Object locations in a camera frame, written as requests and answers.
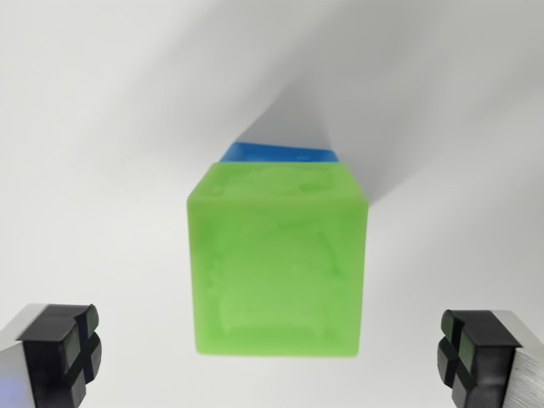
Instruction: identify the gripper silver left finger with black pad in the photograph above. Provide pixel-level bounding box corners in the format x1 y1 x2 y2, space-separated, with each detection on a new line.
0 303 103 408

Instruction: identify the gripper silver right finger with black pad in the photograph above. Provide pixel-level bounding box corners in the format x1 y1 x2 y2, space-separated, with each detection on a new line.
436 309 544 408

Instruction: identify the green cube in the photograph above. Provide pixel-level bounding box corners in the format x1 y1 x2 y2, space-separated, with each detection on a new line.
186 161 369 358

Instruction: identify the blue cube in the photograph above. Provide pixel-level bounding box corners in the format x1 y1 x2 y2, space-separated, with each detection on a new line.
220 140 340 165

